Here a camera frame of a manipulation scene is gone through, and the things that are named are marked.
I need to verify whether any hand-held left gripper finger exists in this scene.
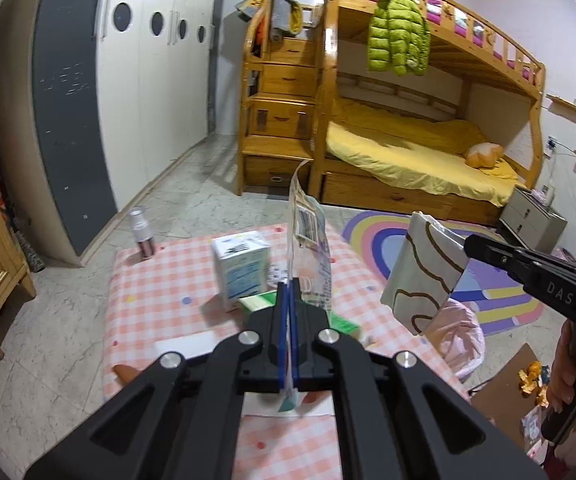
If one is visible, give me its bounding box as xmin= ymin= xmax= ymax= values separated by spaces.
xmin=290 ymin=280 xmax=548 ymax=480
xmin=23 ymin=282 xmax=289 ymax=480

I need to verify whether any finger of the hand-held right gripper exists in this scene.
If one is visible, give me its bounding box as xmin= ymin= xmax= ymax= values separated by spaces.
xmin=462 ymin=235 xmax=576 ymax=292

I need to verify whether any green white box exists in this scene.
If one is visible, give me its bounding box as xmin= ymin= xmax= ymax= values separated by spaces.
xmin=238 ymin=290 xmax=365 ymax=347

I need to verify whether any white brown-lined paper bag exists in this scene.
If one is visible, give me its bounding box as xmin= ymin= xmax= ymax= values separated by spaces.
xmin=380 ymin=211 xmax=469 ymax=335

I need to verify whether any white blue milk carton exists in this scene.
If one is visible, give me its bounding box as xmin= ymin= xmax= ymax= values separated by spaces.
xmin=211 ymin=231 xmax=272 ymax=313

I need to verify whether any pink trash bag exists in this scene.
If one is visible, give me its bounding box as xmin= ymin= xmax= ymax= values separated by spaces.
xmin=425 ymin=297 xmax=486 ymax=381

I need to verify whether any white paper sheet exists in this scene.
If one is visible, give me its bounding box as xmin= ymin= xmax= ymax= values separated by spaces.
xmin=154 ymin=331 xmax=337 ymax=418

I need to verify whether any clear printed plastic packet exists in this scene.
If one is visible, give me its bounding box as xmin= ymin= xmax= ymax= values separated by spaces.
xmin=277 ymin=159 xmax=335 ymax=415

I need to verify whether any person's right hand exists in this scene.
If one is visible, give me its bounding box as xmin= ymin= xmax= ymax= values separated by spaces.
xmin=542 ymin=319 xmax=576 ymax=417

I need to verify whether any grey nightstand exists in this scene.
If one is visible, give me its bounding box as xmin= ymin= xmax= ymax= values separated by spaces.
xmin=498 ymin=187 xmax=568 ymax=254

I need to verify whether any pile of orange peels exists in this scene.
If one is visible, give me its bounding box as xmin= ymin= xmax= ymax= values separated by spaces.
xmin=518 ymin=360 xmax=552 ymax=409

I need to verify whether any orange white plush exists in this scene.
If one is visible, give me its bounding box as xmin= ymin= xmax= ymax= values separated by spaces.
xmin=466 ymin=142 xmax=505 ymax=169

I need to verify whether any brown cardboard sheet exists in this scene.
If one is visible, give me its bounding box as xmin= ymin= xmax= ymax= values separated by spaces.
xmin=470 ymin=342 xmax=552 ymax=442

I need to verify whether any rainbow rug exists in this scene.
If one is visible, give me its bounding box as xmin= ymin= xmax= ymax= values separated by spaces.
xmin=342 ymin=210 xmax=544 ymax=337

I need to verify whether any yellow bed sheet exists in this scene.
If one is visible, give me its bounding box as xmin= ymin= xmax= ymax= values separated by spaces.
xmin=325 ymin=97 xmax=519 ymax=207

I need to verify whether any white maroon spray bottle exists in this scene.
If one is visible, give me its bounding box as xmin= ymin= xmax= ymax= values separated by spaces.
xmin=129 ymin=206 xmax=156 ymax=261

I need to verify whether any wooden bunk bed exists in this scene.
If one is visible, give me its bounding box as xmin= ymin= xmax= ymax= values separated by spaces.
xmin=318 ymin=0 xmax=548 ymax=227

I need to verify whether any wooden stair drawer unit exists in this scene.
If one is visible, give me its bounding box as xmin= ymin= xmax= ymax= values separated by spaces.
xmin=238 ymin=0 xmax=329 ymax=197

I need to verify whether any green puffer jacket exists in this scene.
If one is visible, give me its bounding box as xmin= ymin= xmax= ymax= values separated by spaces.
xmin=367 ymin=0 xmax=431 ymax=77

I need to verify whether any pink upper bunk mattress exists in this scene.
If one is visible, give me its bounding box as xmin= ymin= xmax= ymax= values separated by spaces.
xmin=368 ymin=0 xmax=538 ymax=83

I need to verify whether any white grey wardrobe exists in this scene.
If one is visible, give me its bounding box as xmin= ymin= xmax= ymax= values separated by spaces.
xmin=0 ymin=0 xmax=229 ymax=268

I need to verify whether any orange hanging garment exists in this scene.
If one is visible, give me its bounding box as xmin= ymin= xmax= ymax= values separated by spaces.
xmin=252 ymin=15 xmax=269 ymax=57

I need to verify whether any yellow grey clothing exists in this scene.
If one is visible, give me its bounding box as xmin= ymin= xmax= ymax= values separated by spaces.
xmin=235 ymin=0 xmax=303 ymax=42

